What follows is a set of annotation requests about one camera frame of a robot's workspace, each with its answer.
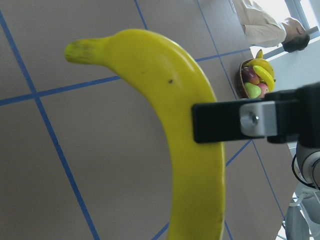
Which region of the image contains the green pear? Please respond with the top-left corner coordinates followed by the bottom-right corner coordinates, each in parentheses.
top-left (244, 82), bottom-right (261, 99)

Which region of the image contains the wicker fruit basket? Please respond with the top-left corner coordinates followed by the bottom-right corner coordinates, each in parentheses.
top-left (235, 58), bottom-right (252, 99)

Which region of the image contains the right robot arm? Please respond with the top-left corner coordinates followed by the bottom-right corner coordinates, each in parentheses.
top-left (291, 141), bottom-right (320, 191)

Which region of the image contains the person in beige shirt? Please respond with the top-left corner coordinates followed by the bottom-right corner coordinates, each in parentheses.
top-left (232, 0), bottom-right (310, 53)

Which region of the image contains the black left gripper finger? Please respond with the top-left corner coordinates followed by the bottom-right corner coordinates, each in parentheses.
top-left (192, 87), bottom-right (320, 144)

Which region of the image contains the yellow banana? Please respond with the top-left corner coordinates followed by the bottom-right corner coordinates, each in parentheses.
top-left (64, 29), bottom-right (226, 240)
top-left (252, 65), bottom-right (275, 92)
top-left (243, 58), bottom-right (275, 78)

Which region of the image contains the red apple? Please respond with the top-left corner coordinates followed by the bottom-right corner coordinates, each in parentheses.
top-left (257, 83), bottom-right (269, 98)

